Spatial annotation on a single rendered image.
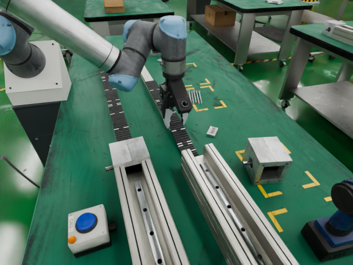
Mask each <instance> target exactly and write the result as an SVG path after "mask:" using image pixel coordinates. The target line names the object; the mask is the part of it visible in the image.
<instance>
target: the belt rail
mask: <svg viewBox="0 0 353 265"><path fill-rule="evenodd" d="M140 77H141V79H142V80H143V82H144V84H145V86H146V88H147V90H148V92H149V93H150V95H151V97H152V99H153V101H154V103H155V105H156V106H157V108H158V110H159V112H160V114H161V116H162V112H161V110H160V108H159V106H158V105H157V103H156V101H155V100H154V98H153V96H152V94H151V92H150V91H149V89H148V87H147V85H146V83H145V81H152V80H153V79H152V77H151V75H150V74H149V72H148V71H147V69H146V67H145V66H144V67H143V69H142V72H141V74H140ZM162 117H163V116H162Z"/></svg>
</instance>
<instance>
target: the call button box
mask: <svg viewBox="0 0 353 265"><path fill-rule="evenodd" d="M86 212H89V213H92V214H93V215H94V216H95V219H96V222H95V224H94V226H93V227H92V228H90V229H89V230H86V231H81V230H79V229H78V228H77V226H76V221H77V219H78V217H79V216H80V215H82V214H83V213H86ZM115 230H117V226H116V223H115V222H114V223H111V224H109V221H108V216H107V214H106V210H105V207H104V205H98V206H94V207H91V208H87V209H84V210H81V211H77V212H73V213H70V214H69V215H68V237H70V236H75V237H76V242H75V243H73V244H70V243H68V246H69V248H70V250H71V251H72V253H73V254H74V256H75V258H79V257H82V256H85V255H87V254H90V253H93V252H96V251H99V250H102V249H105V248H108V247H111V246H112V243H111V235H110V232H112V231H115Z"/></svg>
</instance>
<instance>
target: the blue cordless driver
mask: <svg viewBox="0 0 353 265"><path fill-rule="evenodd" d="M331 199H332V201H333V203H334V205H335V206H336V207H337V208H338V210H337V211H336V212H335V213H334V214H333V215H332V216H329V217H324V218H320V219H316V220H313V221H308V222H307V223H306V224H305V225H304V227H303V228H302V230H301V234H302V235H303V237H304V238H305V240H306V241H307V243H308V244H309V246H310V248H311V249H312V251H313V252H314V254H315V255H316V257H317V258H318V260H319V261H322V262H324V261H328V260H332V259H336V258H340V257H344V256H347V255H350V254H353V179H352V178H351V179H350V180H349V179H347V180H344V181H342V182H340V183H336V184H334V185H333V187H332V189H331Z"/></svg>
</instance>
